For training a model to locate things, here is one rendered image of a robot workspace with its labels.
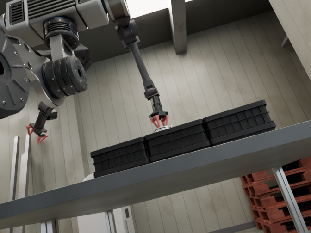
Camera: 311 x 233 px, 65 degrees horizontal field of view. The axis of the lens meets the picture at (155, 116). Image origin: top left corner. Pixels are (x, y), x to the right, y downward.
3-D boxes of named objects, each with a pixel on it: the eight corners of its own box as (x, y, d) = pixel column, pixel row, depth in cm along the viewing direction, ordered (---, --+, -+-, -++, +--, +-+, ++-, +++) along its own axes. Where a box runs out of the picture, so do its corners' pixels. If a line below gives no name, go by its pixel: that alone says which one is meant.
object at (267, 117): (275, 122, 109) (265, 100, 112) (210, 141, 113) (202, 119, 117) (260, 140, 145) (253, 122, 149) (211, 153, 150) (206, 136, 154)
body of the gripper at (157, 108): (149, 119, 144) (146, 107, 147) (163, 119, 149) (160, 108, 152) (154, 113, 139) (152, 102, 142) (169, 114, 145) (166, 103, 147)
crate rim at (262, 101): (267, 103, 112) (265, 98, 112) (203, 122, 116) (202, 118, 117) (254, 125, 149) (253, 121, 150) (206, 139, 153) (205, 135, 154)
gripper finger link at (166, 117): (156, 131, 142) (152, 117, 146) (166, 131, 146) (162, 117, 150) (162, 126, 137) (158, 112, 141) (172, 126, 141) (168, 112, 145)
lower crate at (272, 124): (286, 146, 105) (275, 120, 109) (217, 164, 109) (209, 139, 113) (267, 157, 142) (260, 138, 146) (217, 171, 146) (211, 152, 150)
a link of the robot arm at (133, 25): (116, 27, 158) (130, 21, 158) (125, 47, 163) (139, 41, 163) (114, 26, 117) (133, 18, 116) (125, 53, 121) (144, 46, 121)
